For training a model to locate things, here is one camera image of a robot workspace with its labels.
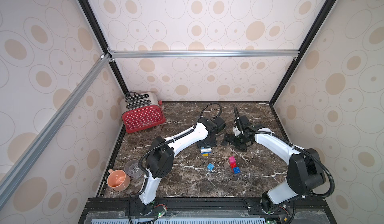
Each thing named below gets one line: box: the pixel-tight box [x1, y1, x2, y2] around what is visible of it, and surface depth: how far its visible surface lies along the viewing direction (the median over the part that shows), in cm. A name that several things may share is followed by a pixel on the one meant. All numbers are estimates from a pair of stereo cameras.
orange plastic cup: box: [107, 168, 131, 192], surface depth 79 cm
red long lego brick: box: [230, 161, 237, 169], surface depth 88 cm
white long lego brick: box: [200, 147, 212, 153], surface depth 87 cm
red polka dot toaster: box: [120, 92, 167, 134], surface depth 99 cm
